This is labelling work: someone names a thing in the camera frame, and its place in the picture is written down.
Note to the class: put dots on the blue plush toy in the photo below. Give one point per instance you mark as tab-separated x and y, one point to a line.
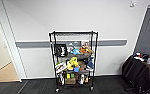
76	52

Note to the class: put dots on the white box with picture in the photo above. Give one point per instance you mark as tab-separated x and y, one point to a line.
85	44

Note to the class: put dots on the orange brown plush toy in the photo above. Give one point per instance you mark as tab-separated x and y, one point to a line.
86	51

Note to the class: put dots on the black Huel bag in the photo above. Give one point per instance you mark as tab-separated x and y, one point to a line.
61	50

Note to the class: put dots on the yellow plush toy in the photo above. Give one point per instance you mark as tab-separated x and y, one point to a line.
73	63

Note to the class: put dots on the brown paper box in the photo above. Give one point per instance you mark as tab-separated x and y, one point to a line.
82	65

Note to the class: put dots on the blue bag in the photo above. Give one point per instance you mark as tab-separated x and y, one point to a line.
90	64

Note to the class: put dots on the white red snack bag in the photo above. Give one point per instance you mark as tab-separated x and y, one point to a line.
61	67

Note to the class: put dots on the black white pack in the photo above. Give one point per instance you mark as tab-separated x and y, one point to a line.
81	80

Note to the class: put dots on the brown cardboard box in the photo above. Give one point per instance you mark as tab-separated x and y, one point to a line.
70	81

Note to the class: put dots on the black chair with dark cloth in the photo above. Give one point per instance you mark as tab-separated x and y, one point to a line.
137	73

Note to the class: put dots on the grey door panel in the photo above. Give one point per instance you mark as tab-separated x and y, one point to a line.
149	30

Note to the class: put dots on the long grey wall band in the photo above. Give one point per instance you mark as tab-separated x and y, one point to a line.
31	43

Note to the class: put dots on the white door frame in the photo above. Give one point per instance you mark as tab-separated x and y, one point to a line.
12	43

